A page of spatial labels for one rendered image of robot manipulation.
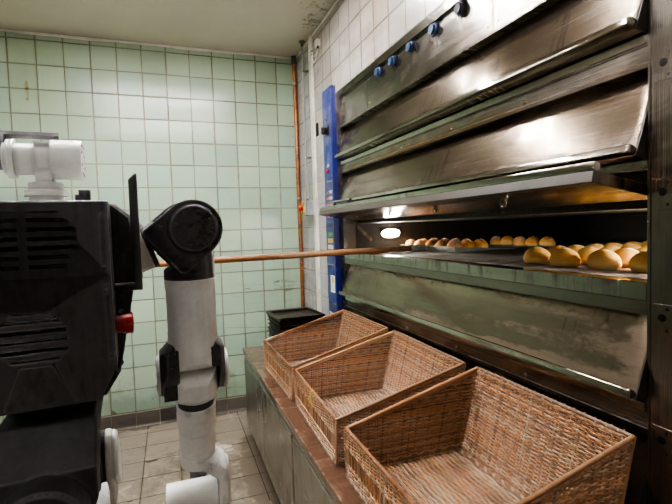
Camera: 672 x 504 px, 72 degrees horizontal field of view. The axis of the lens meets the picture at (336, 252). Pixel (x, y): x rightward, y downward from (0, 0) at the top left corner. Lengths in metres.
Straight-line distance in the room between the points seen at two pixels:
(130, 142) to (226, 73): 0.83
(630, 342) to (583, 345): 0.12
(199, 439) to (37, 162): 0.56
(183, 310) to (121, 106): 2.75
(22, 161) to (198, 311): 0.37
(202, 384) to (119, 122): 2.74
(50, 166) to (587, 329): 1.20
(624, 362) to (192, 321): 0.93
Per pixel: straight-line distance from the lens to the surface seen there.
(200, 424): 0.94
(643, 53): 1.23
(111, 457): 0.92
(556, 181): 1.13
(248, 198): 3.44
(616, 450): 1.21
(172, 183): 3.41
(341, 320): 2.64
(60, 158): 0.88
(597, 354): 1.28
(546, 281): 1.37
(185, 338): 0.87
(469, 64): 1.73
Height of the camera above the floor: 1.32
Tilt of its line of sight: 3 degrees down
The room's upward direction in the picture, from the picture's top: 2 degrees counter-clockwise
